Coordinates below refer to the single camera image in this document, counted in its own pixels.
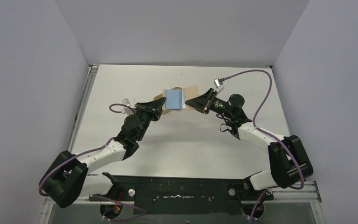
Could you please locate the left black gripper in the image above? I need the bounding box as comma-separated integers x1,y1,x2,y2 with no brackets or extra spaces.
134,98,166,142

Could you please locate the beige leather card holder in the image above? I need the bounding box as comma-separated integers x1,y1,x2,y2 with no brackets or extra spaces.
153,85,200,114

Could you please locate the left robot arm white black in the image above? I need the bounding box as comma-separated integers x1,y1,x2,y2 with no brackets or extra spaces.
38,97,166,208

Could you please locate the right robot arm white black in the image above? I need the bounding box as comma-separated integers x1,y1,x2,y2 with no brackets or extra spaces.
186,89,314,199

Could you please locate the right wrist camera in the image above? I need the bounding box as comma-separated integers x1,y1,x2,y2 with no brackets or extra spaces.
213,78,225,94

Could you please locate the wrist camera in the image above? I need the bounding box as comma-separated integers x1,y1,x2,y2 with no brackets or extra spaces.
122,98,131,106
213,78,225,94

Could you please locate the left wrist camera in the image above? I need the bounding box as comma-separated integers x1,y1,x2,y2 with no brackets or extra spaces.
122,98,131,106

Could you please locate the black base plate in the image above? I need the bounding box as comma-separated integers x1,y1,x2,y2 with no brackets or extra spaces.
57,174,275,216

